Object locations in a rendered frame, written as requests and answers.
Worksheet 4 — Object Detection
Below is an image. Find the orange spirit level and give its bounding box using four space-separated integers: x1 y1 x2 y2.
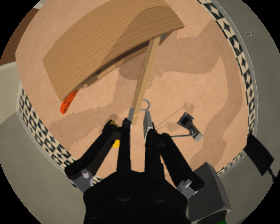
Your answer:
60 89 79 114

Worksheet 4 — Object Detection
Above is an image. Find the yellow tape measure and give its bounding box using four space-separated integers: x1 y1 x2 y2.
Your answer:
102 120 120 148

